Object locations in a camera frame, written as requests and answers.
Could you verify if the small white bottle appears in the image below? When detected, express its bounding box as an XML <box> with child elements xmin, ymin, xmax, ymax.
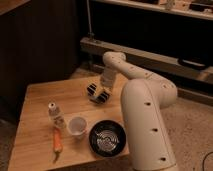
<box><xmin>48</xmin><ymin>103</ymin><xmax>66</xmax><ymax>129</ymax></box>

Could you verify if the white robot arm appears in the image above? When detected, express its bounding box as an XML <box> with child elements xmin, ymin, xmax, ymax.
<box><xmin>100</xmin><ymin>51</ymin><xmax>179</xmax><ymax>171</ymax></box>

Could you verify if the black ceramic bowl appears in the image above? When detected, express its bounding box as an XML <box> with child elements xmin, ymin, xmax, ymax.
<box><xmin>89</xmin><ymin>120</ymin><xmax>126</xmax><ymax>157</ymax></box>

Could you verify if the black striped rectangular object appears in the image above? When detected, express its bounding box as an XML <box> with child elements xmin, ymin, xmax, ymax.
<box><xmin>87</xmin><ymin>83</ymin><xmax>110</xmax><ymax>104</ymax></box>

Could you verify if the light wooden table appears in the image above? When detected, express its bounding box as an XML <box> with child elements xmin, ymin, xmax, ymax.
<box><xmin>7</xmin><ymin>72</ymin><xmax>131</xmax><ymax>171</ymax></box>

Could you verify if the white plastic cup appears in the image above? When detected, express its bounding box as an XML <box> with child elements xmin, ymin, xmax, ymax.
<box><xmin>67</xmin><ymin>116</ymin><xmax>87</xmax><ymax>139</ymax></box>

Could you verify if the vertical metal pole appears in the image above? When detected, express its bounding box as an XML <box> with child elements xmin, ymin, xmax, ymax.
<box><xmin>86</xmin><ymin>0</ymin><xmax>94</xmax><ymax>40</ymax></box>

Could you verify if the grey metal beam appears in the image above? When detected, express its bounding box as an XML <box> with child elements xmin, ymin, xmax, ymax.
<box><xmin>80</xmin><ymin>37</ymin><xmax>213</xmax><ymax>84</ymax></box>

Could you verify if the orange carrot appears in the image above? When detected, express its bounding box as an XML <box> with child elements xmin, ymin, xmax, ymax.
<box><xmin>53</xmin><ymin>128</ymin><xmax>63</xmax><ymax>163</ymax></box>

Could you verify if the wooden shelf with items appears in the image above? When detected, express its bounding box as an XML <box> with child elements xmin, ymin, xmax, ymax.
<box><xmin>93</xmin><ymin>0</ymin><xmax>213</xmax><ymax>21</ymax></box>

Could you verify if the black handle on beam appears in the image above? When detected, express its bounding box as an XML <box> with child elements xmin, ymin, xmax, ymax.
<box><xmin>177</xmin><ymin>58</ymin><xmax>210</xmax><ymax>70</ymax></box>

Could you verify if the black cable on floor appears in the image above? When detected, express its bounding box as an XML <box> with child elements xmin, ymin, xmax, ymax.
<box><xmin>200</xmin><ymin>150</ymin><xmax>213</xmax><ymax>171</ymax></box>

